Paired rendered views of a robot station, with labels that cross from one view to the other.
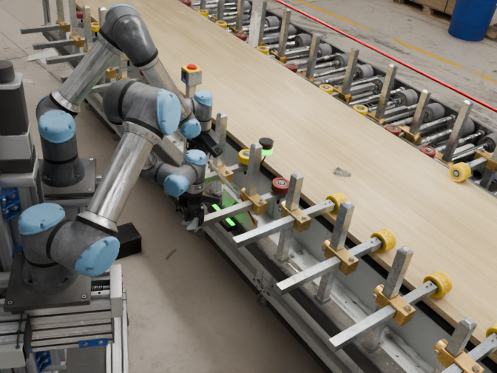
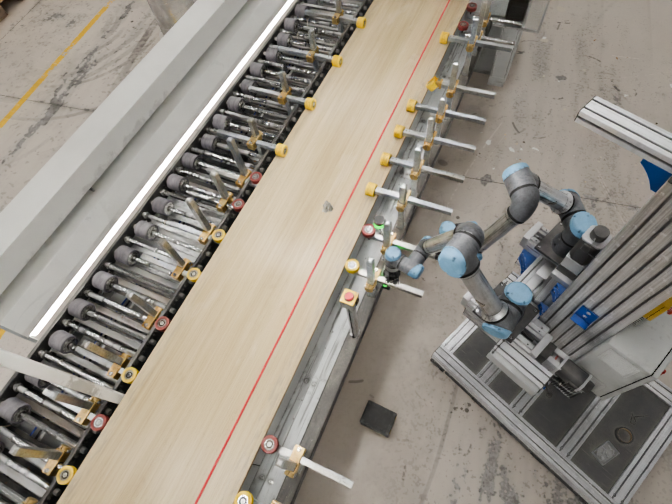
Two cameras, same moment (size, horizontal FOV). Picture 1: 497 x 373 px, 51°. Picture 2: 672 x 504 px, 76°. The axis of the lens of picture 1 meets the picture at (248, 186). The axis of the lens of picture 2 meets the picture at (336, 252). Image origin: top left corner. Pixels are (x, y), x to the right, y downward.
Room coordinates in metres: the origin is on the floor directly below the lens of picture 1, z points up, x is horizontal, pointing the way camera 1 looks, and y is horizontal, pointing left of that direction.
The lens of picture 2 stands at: (2.42, 1.05, 3.04)
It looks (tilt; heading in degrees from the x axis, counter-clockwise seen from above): 61 degrees down; 253
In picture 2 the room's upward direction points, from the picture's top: 11 degrees counter-clockwise
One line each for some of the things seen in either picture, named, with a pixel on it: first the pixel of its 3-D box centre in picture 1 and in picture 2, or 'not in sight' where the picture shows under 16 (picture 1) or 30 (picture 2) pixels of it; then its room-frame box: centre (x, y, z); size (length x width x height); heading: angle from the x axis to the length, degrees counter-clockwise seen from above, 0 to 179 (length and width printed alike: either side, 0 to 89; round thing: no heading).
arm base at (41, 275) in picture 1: (48, 261); (570, 241); (1.04, 0.53, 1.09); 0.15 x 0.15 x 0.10
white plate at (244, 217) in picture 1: (239, 212); not in sight; (1.78, 0.03, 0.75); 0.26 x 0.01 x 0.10; 40
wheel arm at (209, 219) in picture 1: (242, 207); (399, 244); (1.70, 0.01, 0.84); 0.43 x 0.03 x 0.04; 130
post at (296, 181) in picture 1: (288, 224); (401, 209); (1.58, -0.17, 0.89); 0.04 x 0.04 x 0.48; 40
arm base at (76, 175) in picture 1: (61, 163); not in sight; (1.51, 0.67, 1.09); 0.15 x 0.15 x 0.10
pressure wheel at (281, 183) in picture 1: (279, 192); (368, 233); (1.82, -0.14, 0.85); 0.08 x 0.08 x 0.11
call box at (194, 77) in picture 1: (191, 75); (349, 300); (2.16, 0.31, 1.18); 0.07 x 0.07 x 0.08; 40
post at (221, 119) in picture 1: (218, 160); (371, 280); (1.96, 0.15, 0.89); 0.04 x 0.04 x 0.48; 40
